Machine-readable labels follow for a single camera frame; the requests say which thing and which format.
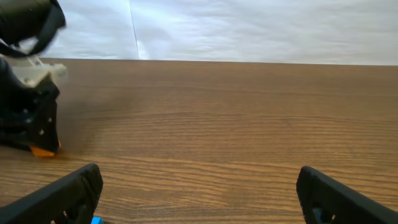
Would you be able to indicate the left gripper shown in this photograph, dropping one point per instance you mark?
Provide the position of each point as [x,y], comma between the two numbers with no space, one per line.
[7,87]

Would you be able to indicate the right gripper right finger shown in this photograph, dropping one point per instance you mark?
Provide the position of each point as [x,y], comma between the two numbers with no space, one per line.
[335,199]

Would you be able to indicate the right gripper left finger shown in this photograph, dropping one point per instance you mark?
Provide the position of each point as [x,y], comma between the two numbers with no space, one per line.
[62,199]

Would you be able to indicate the orange cube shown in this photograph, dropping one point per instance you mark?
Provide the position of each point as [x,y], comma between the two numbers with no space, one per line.
[42,152]

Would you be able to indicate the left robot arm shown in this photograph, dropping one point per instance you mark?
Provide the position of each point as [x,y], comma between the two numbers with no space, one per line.
[18,18]

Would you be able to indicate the blue cube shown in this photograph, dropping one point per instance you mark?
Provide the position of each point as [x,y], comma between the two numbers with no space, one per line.
[97,221]

